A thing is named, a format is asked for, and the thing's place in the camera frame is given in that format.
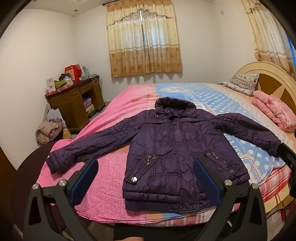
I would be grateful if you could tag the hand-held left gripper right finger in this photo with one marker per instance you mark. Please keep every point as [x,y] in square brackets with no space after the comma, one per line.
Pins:
[205,182]

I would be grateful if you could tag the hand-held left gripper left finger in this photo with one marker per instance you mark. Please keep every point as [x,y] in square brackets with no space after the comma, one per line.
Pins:
[84,182]

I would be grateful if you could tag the purple quilted jacket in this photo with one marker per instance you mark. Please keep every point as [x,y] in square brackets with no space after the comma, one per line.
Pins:
[173,150]

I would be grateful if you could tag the pile of beige clothes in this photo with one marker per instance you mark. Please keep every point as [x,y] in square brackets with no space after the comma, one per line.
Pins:
[48,131]

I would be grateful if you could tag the pink folded blanket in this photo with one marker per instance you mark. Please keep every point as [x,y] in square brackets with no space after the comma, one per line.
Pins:
[275,109]

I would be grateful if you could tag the colourful printed bag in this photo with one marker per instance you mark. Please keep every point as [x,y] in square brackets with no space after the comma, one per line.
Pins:
[67,133]

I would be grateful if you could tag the dark brown bed footboard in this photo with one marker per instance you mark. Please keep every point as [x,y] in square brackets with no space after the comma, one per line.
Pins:
[27,166]

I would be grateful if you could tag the stack of boxes under desk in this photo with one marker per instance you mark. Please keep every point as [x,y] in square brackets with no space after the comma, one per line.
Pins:
[89,107]

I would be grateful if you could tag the brown wooden desk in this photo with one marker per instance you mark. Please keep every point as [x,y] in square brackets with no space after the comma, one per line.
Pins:
[69,104]

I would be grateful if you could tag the cream wooden headboard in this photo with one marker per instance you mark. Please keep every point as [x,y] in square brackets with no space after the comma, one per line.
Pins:
[272,78]

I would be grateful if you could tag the patterned pillow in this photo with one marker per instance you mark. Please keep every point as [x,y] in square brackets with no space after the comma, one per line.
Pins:
[242,83]

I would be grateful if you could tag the bed with pink-blue cover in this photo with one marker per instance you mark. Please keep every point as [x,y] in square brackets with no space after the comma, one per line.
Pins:
[129,97]

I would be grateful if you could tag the green cloth bundle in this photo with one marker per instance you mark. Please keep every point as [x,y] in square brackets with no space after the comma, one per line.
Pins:
[62,83]

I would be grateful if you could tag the white printed card box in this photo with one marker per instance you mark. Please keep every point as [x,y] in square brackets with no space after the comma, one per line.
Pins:
[50,85]

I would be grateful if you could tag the red gift box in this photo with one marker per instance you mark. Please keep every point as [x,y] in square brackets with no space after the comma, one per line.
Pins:
[72,73]

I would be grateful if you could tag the light blue bag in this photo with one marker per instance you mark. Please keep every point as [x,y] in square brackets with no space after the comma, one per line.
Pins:
[85,72]

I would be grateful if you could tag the beige patterned side curtain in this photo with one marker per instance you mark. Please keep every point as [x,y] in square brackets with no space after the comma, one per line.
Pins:
[266,34]

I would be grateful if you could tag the beige patterned window curtain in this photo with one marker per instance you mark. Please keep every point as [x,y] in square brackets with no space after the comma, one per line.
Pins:
[143,41]

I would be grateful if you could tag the dark curtain rod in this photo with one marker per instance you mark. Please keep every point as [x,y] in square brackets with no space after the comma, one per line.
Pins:
[108,2]

